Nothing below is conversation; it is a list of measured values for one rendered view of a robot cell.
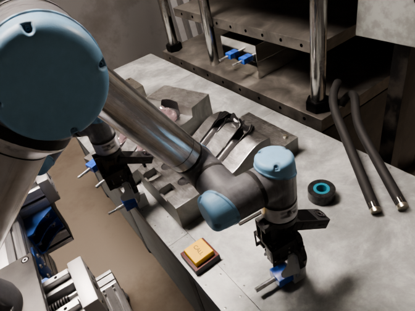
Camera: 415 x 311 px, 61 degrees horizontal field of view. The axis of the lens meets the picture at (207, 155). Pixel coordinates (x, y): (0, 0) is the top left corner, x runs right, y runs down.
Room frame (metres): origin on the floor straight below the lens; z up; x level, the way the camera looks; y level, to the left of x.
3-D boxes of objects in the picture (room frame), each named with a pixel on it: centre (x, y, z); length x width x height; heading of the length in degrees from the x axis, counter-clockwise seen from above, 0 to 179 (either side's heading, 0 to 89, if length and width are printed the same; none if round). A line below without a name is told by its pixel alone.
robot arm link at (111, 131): (0.88, 0.28, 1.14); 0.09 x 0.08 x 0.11; 74
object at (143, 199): (0.87, 0.30, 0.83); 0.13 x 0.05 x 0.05; 113
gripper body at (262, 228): (0.49, -0.11, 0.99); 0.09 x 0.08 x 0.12; 109
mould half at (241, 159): (0.96, -0.04, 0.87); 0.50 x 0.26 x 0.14; 118
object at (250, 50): (1.81, -0.50, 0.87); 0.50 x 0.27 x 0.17; 118
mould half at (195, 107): (1.24, 0.20, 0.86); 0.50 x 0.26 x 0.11; 135
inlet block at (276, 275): (0.49, -0.10, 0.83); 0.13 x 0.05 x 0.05; 109
